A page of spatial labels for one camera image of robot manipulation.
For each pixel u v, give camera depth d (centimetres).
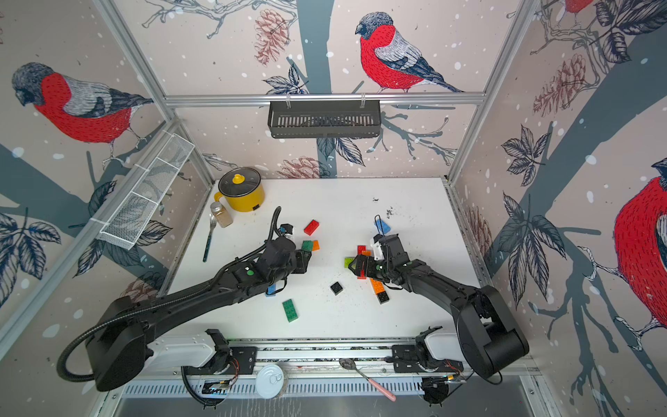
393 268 69
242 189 106
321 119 107
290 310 82
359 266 80
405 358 73
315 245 97
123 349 40
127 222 81
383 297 84
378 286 87
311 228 102
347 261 94
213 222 106
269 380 66
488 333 42
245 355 75
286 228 73
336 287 87
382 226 104
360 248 95
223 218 102
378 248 83
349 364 75
